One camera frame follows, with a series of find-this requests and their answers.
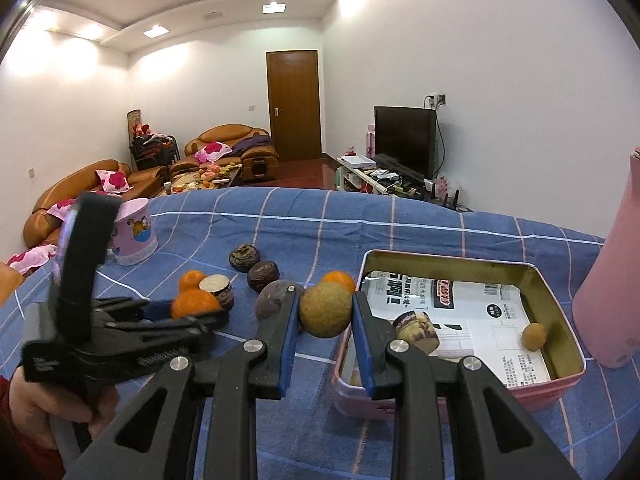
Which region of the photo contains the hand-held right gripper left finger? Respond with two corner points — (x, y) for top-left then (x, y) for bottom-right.
(70, 291), (301, 480)

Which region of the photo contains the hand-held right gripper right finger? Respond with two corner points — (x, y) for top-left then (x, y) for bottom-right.
(351, 291), (583, 480)

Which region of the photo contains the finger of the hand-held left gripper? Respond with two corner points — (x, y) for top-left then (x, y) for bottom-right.
(92, 296), (176, 322)
(107, 310), (227, 348)

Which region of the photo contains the orange mandarin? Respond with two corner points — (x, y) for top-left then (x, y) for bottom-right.
(170, 291), (222, 322)
(320, 270), (357, 293)
(179, 270), (207, 293)

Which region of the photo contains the dark mangosteen with stem cap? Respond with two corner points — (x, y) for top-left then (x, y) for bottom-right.
(229, 243), (261, 273)

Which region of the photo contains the pink tin box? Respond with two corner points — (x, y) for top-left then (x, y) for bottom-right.
(331, 249), (587, 421)

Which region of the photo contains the person's left forearm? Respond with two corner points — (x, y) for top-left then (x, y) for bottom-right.
(0, 377), (67, 480)

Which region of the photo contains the person's left hand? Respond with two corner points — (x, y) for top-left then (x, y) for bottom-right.
(10, 366), (119, 438)

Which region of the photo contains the pink floral pillow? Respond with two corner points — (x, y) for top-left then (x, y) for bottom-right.
(6, 244), (58, 276)
(194, 141), (233, 163)
(47, 199), (76, 222)
(95, 169), (132, 193)

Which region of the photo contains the pink cartoon mug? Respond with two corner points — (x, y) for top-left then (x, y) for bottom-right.
(107, 205), (160, 267)

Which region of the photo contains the orange leather armchair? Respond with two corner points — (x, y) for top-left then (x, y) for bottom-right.
(0, 262), (26, 307)

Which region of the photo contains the dark round pastry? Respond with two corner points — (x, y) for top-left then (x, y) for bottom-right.
(246, 260), (281, 293)

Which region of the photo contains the orange leather long sofa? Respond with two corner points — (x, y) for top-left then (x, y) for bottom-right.
(22, 160), (171, 251)

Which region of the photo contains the white printed paper packet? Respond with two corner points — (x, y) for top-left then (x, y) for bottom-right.
(350, 270), (556, 391)

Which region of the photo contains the cluttered coffee table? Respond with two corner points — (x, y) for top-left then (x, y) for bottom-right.
(162, 162), (244, 196)

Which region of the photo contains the black rack with clothes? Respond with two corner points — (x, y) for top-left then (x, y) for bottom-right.
(129, 132), (180, 171)

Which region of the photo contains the blue plaid blanket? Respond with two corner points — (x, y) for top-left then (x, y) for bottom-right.
(0, 186), (640, 480)

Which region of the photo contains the small tan round fruit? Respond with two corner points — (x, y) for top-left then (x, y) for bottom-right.
(522, 322), (547, 351)

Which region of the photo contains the white television stand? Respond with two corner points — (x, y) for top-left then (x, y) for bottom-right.
(336, 155), (437, 197)

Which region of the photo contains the orange leather two-seat sofa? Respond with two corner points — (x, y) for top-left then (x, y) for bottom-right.
(184, 124), (280, 183)

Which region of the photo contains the purple cloth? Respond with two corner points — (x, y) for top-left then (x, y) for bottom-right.
(230, 132), (273, 157)

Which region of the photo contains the black television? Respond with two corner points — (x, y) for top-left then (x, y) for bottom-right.
(374, 106), (437, 181)

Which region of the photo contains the brown wooden door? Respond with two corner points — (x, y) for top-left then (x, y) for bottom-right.
(266, 50), (321, 162)

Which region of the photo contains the pink bottle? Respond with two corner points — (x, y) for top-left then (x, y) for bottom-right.
(572, 147), (640, 370)

